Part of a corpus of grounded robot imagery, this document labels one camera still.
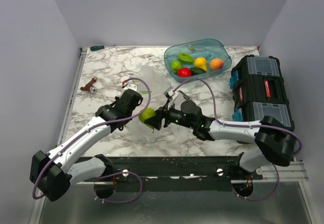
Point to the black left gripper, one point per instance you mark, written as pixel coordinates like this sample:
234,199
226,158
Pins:
118,99

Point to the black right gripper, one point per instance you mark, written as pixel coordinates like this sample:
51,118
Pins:
156,120

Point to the light green fake pear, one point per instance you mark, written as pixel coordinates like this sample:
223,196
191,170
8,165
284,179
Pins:
146,114

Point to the clear plastic bag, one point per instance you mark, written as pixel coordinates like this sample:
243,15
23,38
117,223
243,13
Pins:
158,83

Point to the red fake fruit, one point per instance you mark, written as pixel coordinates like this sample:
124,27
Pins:
184,72

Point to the green fake fruit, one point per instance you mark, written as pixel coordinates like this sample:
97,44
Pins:
175,66

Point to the dark green fake avocado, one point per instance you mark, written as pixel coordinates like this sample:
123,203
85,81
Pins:
196,71

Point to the green fake starfruit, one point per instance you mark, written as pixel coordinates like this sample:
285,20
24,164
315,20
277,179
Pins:
185,58

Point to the yellow fake fruit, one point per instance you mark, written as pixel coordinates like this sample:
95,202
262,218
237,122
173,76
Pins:
201,62

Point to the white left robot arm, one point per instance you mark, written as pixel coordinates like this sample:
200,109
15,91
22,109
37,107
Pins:
54,172

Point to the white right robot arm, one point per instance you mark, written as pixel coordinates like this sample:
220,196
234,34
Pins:
274,144

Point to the orange fake peach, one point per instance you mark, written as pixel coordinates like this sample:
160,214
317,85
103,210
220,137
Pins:
216,64

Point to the brown metal-tipped tool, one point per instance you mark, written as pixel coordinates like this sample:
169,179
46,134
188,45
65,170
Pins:
89,87

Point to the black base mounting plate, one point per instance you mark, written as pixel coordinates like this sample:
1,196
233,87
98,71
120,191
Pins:
220,172

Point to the teal plastic tray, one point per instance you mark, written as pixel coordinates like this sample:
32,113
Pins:
207,48

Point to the black tool box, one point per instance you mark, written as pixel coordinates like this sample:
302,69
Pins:
258,91

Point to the green handled screwdriver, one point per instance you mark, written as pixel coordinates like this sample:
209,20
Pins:
101,47

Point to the aluminium side rail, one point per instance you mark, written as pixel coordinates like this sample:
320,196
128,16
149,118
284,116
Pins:
71,100

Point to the aluminium front rail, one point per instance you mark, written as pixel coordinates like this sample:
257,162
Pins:
296,172

